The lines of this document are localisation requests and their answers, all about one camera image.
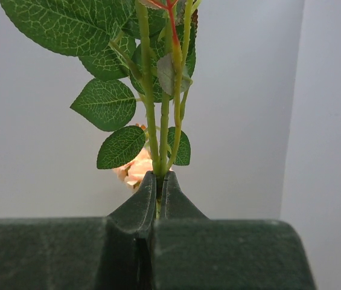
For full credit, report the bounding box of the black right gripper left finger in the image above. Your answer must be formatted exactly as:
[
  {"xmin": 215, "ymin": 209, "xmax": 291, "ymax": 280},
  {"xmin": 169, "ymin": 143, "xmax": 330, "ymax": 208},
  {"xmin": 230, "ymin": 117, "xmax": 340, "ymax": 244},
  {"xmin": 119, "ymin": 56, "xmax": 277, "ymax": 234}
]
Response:
[{"xmin": 0, "ymin": 172, "xmax": 156, "ymax": 289}]

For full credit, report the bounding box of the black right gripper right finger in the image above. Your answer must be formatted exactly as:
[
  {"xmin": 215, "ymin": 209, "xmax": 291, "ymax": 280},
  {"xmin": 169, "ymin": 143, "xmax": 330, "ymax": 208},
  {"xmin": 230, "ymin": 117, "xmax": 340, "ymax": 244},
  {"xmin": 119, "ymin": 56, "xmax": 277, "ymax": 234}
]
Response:
[{"xmin": 151, "ymin": 172, "xmax": 316, "ymax": 289}]

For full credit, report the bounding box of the pink rose stem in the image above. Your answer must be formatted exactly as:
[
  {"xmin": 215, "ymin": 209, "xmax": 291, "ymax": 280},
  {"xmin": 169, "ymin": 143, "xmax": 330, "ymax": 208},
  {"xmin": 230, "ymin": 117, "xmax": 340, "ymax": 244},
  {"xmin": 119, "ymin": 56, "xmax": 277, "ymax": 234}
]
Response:
[
  {"xmin": 0, "ymin": 0, "xmax": 203, "ymax": 218},
  {"xmin": 112, "ymin": 123, "xmax": 155, "ymax": 194}
]

